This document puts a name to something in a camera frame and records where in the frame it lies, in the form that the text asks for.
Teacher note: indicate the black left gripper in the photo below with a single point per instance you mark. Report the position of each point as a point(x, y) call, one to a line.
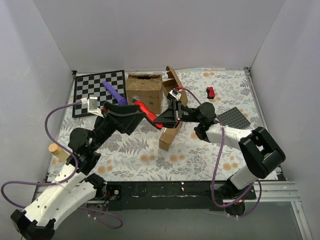
point(113, 120)

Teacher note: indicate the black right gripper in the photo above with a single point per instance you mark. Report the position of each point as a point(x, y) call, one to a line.
point(178, 114)

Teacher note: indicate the small cardboard express box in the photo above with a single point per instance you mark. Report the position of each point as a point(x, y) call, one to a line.
point(167, 137)

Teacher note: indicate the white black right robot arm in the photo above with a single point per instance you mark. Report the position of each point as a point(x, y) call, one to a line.
point(261, 153)

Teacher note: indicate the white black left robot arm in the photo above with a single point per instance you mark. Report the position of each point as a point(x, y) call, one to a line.
point(75, 183)

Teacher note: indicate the open small cardboard box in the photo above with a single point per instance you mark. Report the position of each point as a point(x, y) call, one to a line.
point(172, 83)

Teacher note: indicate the large brown cardboard box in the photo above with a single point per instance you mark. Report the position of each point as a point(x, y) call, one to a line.
point(147, 88)

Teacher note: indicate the purple cylindrical tool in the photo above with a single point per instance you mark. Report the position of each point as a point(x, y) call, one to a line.
point(120, 100)

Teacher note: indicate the floral patterned table mat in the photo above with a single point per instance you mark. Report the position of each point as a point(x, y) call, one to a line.
point(137, 157)

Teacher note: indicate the black and white chessboard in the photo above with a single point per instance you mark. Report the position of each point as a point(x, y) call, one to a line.
point(92, 85)

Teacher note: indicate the grey studded building plate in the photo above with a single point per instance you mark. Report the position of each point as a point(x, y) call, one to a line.
point(233, 118)

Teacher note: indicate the wooden cork cylinder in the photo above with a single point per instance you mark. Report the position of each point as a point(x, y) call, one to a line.
point(58, 152)

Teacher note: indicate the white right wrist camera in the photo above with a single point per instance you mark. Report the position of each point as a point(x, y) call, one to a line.
point(175, 94)

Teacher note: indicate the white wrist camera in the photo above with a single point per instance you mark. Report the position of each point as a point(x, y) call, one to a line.
point(92, 106)
point(175, 94)

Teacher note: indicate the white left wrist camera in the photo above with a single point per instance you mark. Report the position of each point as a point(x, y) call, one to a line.
point(92, 106)

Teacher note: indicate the aluminium frame rail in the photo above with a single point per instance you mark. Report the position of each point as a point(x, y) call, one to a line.
point(266, 191)

